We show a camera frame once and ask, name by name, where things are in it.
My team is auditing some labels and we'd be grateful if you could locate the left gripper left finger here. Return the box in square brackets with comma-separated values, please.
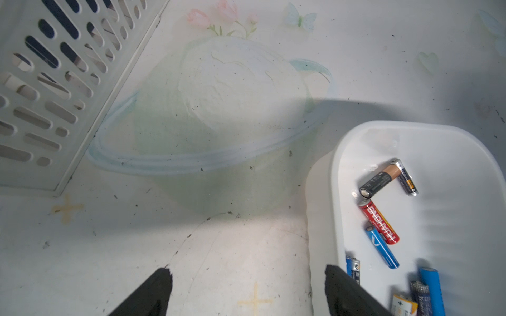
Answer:
[109, 268, 173, 316]

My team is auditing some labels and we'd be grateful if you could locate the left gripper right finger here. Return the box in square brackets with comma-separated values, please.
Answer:
[325, 265, 391, 316]

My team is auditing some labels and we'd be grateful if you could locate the black copper battery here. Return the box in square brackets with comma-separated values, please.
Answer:
[359, 164, 401, 199]

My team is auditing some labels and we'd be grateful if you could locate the white plastic storage box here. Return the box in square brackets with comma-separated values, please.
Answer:
[306, 121, 505, 315]

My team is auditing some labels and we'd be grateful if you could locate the red battery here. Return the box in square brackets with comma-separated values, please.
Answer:
[358, 199, 400, 245]

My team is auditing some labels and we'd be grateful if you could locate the large blue battery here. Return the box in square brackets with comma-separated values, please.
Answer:
[419, 267, 446, 316]

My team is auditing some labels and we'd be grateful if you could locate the white perforated file organizer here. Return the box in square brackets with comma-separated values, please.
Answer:
[1, 1, 167, 196]

